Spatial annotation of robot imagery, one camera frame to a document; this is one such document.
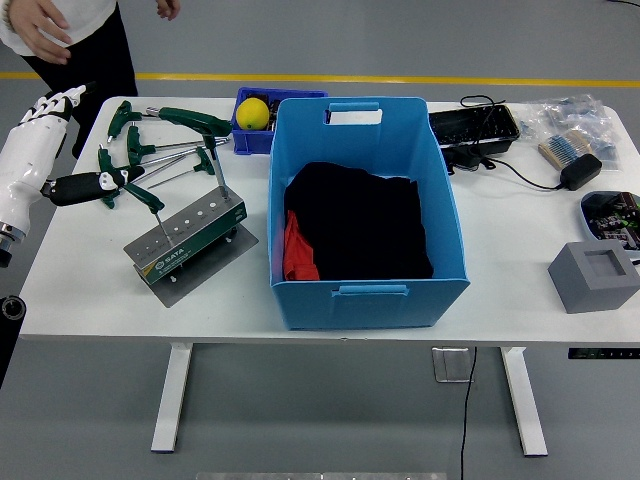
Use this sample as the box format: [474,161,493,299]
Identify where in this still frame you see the red cloth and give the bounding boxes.
[283,209,321,282]

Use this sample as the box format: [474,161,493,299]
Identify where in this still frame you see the black power adapter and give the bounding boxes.
[558,153,603,191]

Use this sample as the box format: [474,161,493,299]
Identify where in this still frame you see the grey block with recess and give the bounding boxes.
[547,239,640,315]

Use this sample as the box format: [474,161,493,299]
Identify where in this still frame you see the metal floor socket plate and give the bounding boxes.
[432,346,476,384]

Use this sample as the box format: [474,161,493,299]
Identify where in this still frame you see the resistor strip bundle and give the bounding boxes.
[537,130,596,171]

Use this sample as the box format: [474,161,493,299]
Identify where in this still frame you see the black plastic tray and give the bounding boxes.
[428,104,521,151]

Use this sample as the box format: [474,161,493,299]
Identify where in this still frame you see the black hanging cable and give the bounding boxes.
[458,346,479,480]

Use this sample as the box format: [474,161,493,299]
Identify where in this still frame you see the white table leg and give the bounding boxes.
[499,346,550,457]
[150,343,195,455]

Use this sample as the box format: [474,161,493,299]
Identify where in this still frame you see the small green T-handle hex wrench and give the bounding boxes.
[147,146,217,190]

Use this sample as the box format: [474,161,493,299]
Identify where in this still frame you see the yellow ball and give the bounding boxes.
[235,97,272,132]

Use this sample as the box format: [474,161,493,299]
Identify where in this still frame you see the person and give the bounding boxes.
[0,0,182,160]

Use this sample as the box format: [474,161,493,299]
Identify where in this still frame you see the black plug block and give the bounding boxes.
[443,146,496,175]

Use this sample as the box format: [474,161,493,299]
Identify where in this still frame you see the person's right hand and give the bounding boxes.
[8,0,75,65]

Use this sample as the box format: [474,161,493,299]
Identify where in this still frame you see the black table control panel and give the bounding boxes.
[567,347,640,360]

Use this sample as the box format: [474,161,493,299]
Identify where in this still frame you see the small dark blue bin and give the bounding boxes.
[230,86,330,157]

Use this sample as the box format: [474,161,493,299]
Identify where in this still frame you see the clear plastic component bags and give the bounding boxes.
[517,93,621,174]

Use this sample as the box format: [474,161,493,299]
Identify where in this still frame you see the black adapter cable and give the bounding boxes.
[452,93,565,192]

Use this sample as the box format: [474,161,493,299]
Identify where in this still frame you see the large green T-handle hex wrench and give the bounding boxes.
[144,104,235,204]

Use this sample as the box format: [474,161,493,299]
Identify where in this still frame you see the black cloth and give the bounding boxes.
[283,160,435,281]

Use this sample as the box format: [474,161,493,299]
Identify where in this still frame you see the dark electronic parts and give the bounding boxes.
[246,91,284,134]

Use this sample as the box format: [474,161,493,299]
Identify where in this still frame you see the light blue tray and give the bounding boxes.
[579,189,640,261]

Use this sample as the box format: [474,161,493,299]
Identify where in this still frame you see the large blue plastic box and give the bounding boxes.
[267,95,472,332]

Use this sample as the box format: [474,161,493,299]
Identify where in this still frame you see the green metal wrench holder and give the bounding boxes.
[123,185,260,309]

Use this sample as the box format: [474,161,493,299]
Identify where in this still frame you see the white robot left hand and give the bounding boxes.
[0,82,146,239]

